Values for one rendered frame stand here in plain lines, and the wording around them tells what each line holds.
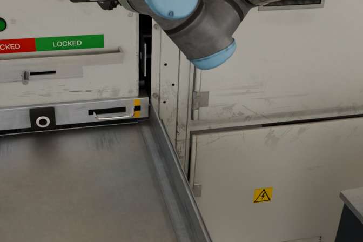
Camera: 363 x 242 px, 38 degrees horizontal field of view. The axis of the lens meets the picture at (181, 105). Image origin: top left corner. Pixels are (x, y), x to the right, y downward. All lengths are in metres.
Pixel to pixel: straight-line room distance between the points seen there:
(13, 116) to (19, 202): 0.27
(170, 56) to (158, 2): 0.47
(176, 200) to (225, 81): 0.39
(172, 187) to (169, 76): 0.32
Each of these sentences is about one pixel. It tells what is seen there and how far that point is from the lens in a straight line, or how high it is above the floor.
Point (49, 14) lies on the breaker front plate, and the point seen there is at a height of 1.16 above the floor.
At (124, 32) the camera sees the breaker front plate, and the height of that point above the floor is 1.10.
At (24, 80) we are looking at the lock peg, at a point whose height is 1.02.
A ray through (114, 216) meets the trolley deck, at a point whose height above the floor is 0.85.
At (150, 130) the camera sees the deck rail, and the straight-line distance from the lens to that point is 1.38.
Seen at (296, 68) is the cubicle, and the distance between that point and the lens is 1.48.
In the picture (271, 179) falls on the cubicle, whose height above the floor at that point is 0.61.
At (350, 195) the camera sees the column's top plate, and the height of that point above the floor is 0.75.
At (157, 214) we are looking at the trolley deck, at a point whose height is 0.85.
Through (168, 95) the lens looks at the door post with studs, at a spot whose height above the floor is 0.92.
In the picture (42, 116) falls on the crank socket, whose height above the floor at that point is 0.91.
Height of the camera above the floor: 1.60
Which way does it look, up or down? 30 degrees down
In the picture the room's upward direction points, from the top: 3 degrees clockwise
